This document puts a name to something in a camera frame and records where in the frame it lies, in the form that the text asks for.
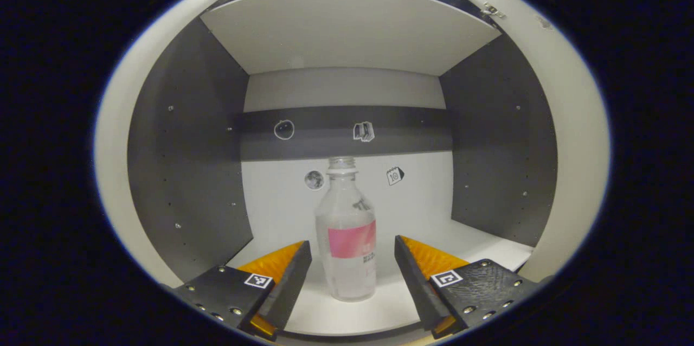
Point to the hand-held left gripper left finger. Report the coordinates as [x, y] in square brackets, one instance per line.
[287, 292]

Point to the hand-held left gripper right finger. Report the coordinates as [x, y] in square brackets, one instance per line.
[420, 286]

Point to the clear bottle with pink label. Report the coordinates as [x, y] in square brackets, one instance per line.
[347, 275]

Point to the grey cabinet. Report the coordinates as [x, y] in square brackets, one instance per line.
[184, 161]

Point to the grey cabinet door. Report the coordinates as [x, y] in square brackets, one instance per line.
[580, 145]
[111, 172]

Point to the white cabinet shelf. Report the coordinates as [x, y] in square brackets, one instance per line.
[477, 248]
[347, 31]

